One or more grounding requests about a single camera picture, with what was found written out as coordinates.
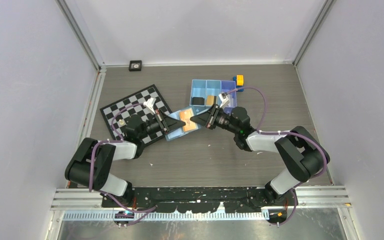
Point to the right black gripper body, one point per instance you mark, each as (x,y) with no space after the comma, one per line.
(218,119)

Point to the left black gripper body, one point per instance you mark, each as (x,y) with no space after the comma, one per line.
(154,126)

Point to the orange credit card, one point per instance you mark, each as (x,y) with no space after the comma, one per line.
(185,116)

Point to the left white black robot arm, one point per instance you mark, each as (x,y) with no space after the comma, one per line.
(91,163)

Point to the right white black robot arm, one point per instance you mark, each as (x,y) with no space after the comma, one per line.
(304,158)

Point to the orange card in tray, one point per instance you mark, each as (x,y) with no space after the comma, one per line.
(210,100)

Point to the black item in tray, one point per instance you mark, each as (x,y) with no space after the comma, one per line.
(197,101)

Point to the blue compartment organizer tray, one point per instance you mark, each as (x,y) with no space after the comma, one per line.
(204,87)

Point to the black white chessboard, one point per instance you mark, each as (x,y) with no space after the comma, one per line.
(130,105)

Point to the blue and orange toy block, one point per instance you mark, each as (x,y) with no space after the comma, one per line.
(239,82)

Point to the small black square box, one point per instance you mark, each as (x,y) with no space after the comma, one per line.
(135,65)

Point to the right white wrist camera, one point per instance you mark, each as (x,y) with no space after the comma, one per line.
(224,99)

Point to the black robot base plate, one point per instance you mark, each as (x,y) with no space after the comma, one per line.
(197,200)

